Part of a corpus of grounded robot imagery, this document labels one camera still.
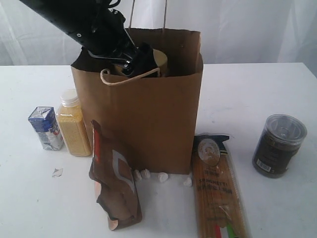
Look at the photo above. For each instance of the spaghetti package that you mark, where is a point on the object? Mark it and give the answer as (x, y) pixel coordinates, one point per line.
(219, 207)

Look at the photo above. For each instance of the white backdrop curtain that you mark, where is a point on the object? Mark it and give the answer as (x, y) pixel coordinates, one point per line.
(232, 31)

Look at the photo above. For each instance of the brown paper shopping bag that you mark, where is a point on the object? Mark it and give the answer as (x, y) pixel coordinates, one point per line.
(154, 116)

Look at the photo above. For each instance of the brown coffee pouch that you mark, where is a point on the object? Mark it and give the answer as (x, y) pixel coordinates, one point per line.
(115, 187)

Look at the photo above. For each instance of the yellow grain bottle white cap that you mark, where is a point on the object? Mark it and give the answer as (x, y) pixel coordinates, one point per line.
(71, 124)

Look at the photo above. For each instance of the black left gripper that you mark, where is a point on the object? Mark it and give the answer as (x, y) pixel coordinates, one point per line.
(107, 38)

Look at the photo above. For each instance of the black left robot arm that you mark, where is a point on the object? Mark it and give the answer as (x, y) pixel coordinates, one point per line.
(72, 17)

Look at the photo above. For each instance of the small torn plastic scrap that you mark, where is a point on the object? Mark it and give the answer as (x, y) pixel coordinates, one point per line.
(57, 173)

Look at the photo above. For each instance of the clear jar olive lid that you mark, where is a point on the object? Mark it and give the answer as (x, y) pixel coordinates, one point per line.
(160, 59)

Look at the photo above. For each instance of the blue white milk carton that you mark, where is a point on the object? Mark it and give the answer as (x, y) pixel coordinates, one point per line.
(45, 125)

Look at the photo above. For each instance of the dark clear-lid canister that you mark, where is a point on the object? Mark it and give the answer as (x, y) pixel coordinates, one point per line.
(281, 139)

